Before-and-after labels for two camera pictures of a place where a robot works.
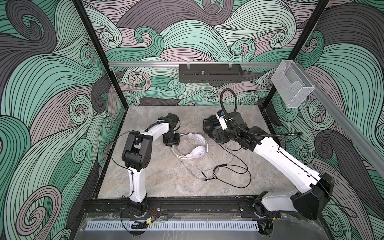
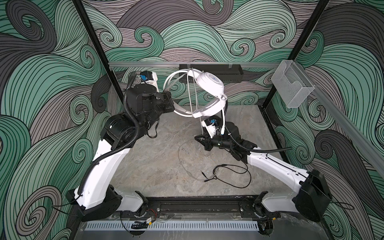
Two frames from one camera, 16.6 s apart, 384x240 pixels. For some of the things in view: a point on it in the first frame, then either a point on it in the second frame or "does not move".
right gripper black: [223, 137] -> [207, 142]
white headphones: [198, 151] -> [211, 82]
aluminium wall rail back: [160, 64] does not move
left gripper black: [175, 142] -> [163, 97]
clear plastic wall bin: [291, 84] does not move
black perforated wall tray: [210, 73] does not move
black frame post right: [300, 43] does not move
